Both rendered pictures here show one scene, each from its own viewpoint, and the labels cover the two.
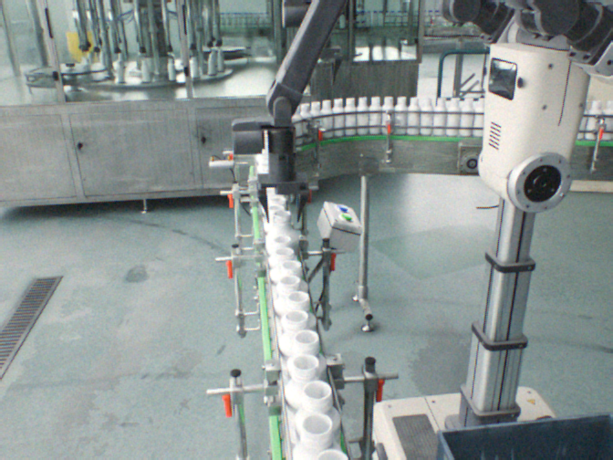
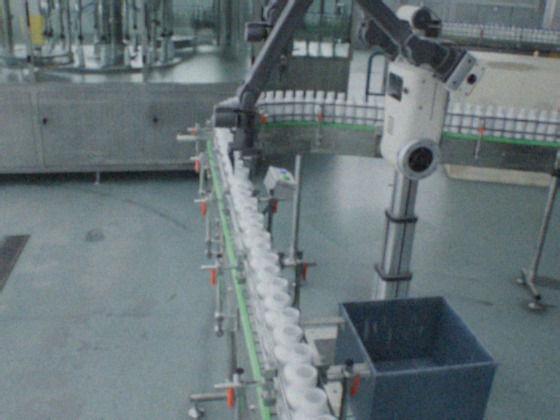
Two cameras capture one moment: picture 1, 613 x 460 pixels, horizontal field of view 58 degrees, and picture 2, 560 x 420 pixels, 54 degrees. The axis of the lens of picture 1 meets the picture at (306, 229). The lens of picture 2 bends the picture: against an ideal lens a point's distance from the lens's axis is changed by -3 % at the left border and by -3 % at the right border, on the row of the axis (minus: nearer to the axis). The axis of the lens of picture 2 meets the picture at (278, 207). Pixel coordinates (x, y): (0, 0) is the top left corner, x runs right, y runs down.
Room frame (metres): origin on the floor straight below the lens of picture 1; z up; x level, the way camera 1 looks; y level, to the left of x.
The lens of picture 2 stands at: (-0.59, 0.07, 1.77)
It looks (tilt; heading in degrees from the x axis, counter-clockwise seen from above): 22 degrees down; 355
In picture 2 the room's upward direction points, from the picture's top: 3 degrees clockwise
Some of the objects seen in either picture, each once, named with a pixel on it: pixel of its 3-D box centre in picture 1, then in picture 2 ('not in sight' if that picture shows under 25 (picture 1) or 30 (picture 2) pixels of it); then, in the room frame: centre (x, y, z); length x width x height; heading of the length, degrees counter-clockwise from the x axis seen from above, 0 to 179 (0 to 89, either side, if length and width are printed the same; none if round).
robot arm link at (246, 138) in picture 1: (261, 124); (233, 109); (1.08, 0.09, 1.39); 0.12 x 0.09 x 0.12; 96
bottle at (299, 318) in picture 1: (297, 359); (255, 253); (0.73, 0.02, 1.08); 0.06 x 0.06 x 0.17
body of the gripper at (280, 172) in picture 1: (282, 169); (245, 139); (1.08, 0.05, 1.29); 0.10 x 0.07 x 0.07; 96
